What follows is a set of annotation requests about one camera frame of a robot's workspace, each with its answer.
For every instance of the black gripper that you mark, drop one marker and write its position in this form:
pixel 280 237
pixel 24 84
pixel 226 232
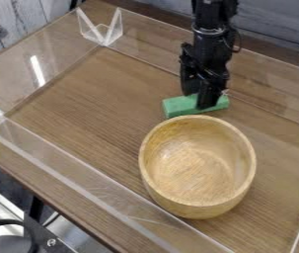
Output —
pixel 203 64

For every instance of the green rectangular block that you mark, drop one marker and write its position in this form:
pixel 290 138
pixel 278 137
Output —
pixel 183 105

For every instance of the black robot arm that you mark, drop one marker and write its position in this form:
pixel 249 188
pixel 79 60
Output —
pixel 213 14

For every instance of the brown wooden bowl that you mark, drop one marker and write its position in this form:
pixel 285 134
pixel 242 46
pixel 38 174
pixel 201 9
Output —
pixel 198 165

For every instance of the black table leg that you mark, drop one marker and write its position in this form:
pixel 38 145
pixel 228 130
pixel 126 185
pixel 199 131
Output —
pixel 36 209

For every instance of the black metal stand base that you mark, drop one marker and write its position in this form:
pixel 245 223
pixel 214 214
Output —
pixel 35 241

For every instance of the clear acrylic corner bracket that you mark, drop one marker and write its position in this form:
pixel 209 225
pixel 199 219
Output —
pixel 102 34

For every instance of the clear acrylic tray wall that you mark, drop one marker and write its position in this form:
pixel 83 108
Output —
pixel 79 103

